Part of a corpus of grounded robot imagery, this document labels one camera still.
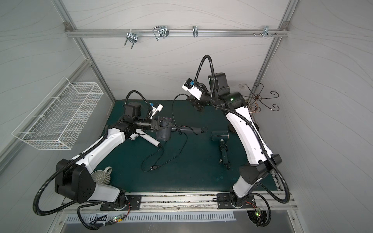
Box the horizontal aluminium rail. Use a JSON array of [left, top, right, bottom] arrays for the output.
[[65, 28, 290, 38]]

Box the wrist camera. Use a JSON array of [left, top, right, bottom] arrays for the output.
[[182, 78, 205, 100], [150, 103, 163, 119]]

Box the copper wire glass rack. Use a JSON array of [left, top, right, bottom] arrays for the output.
[[239, 82, 280, 114]]

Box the metal double hook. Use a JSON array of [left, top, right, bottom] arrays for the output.
[[152, 25, 170, 41]]

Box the white wire basket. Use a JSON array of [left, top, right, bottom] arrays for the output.
[[11, 77, 104, 150]]

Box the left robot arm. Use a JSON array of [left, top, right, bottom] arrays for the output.
[[33, 99, 163, 216]]

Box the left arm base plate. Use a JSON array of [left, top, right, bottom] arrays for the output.
[[100, 195, 142, 211]]

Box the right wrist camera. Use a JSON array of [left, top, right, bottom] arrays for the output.
[[182, 78, 205, 100]]

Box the white hair dryer cord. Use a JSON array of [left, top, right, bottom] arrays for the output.
[[141, 132, 188, 172]]

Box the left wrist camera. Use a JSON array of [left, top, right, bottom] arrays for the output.
[[150, 103, 163, 119]]

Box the green hair dryer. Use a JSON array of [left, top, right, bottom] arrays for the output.
[[210, 130, 231, 170]]

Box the white hair dryer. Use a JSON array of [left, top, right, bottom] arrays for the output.
[[129, 129, 161, 147]]

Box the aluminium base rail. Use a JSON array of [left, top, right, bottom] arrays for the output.
[[56, 190, 301, 215]]

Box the white slotted cable duct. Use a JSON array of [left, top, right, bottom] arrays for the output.
[[65, 211, 237, 224]]

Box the black hair dryer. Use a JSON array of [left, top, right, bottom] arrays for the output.
[[156, 117, 206, 141]]

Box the metal hook clamp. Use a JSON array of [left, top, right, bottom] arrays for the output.
[[124, 30, 138, 49]]

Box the green table mat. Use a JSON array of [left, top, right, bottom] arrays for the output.
[[97, 96, 247, 192]]

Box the striped ceramic mug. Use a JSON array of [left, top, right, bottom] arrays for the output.
[[91, 167, 113, 185]]

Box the right metal hook bracket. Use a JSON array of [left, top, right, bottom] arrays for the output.
[[253, 26, 278, 37]]

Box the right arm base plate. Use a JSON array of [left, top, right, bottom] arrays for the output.
[[212, 193, 256, 209]]

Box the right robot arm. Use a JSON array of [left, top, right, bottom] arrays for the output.
[[182, 55, 290, 207]]

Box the small metal hook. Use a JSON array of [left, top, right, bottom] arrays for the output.
[[192, 26, 198, 38]]

